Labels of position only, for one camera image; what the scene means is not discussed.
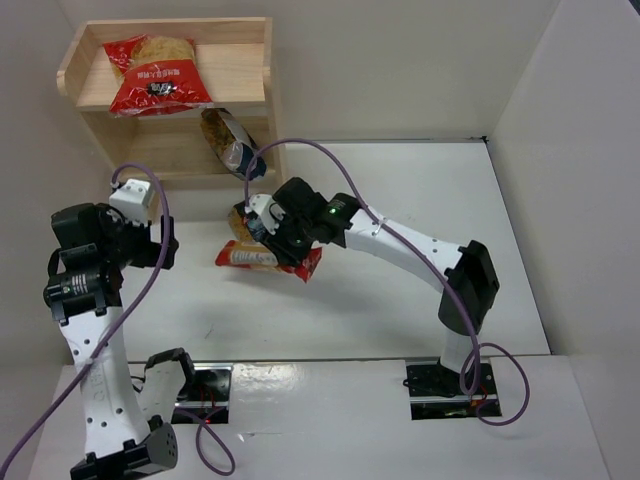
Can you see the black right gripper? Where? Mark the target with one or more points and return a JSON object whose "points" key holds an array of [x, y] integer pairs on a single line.
{"points": [[279, 245]]}

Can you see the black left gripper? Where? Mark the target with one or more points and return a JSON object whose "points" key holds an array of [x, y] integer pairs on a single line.
{"points": [[165, 242]]}

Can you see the red spaghetti packet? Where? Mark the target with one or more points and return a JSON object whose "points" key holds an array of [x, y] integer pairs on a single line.
{"points": [[253, 256]]}

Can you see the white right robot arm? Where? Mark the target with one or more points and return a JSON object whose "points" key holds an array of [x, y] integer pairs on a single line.
{"points": [[464, 275]]}

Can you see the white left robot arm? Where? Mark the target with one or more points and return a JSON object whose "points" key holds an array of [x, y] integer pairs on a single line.
{"points": [[128, 433]]}

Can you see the blue fusilli pasta bag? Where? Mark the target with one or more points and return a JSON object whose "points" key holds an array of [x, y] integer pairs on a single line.
{"points": [[231, 143]]}

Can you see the red pasta bag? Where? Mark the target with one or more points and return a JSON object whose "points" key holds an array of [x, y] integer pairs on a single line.
{"points": [[157, 75]]}

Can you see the wooden shelf unit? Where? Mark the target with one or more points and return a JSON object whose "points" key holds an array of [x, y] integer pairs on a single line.
{"points": [[236, 63]]}

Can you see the blue Agnesi penne bag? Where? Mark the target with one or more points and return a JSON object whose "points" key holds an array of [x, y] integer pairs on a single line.
{"points": [[246, 227]]}

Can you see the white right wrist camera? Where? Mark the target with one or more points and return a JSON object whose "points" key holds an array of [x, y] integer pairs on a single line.
{"points": [[269, 212]]}

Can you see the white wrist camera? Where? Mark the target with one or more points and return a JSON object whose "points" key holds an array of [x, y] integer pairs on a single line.
{"points": [[269, 212], [133, 200]]}

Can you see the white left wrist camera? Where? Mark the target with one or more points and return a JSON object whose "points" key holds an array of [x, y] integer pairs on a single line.
{"points": [[133, 200]]}

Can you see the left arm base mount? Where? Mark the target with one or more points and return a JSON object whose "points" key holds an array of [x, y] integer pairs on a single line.
{"points": [[210, 390]]}

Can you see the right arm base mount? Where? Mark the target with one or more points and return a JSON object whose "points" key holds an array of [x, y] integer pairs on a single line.
{"points": [[434, 393]]}

